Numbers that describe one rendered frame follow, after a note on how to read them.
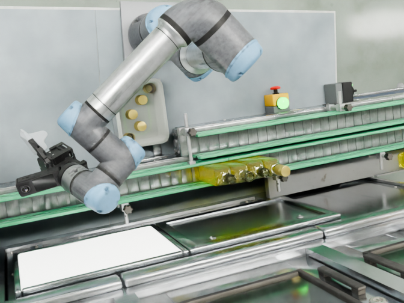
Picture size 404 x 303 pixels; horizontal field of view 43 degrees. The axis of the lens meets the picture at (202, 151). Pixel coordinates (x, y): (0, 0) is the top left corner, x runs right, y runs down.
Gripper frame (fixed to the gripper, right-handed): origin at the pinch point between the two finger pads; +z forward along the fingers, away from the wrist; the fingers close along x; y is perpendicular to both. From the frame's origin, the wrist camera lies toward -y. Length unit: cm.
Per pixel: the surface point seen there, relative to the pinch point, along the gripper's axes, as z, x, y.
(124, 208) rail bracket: -13.4, -25.9, 17.9
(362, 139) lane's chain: -39, -43, 113
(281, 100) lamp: -17, -22, 91
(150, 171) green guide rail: -10.4, -21.6, 32.0
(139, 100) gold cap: 8.6, -8.7, 46.2
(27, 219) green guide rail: 2.1, -21.6, -5.8
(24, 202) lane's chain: 10.4, -22.1, -2.3
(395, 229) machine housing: -79, -28, 61
